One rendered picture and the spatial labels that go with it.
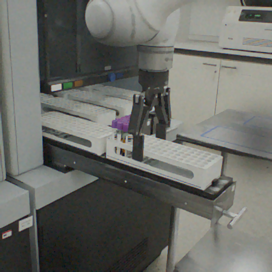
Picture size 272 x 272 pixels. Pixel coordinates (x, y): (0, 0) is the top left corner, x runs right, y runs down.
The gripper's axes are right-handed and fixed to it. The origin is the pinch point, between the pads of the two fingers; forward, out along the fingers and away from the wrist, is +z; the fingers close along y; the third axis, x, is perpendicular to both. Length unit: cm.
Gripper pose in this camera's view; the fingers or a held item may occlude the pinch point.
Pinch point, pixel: (149, 146)
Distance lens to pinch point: 96.4
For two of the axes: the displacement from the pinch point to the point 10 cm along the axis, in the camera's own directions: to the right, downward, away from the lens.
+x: -8.1, -2.2, 5.4
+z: -0.4, 9.4, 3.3
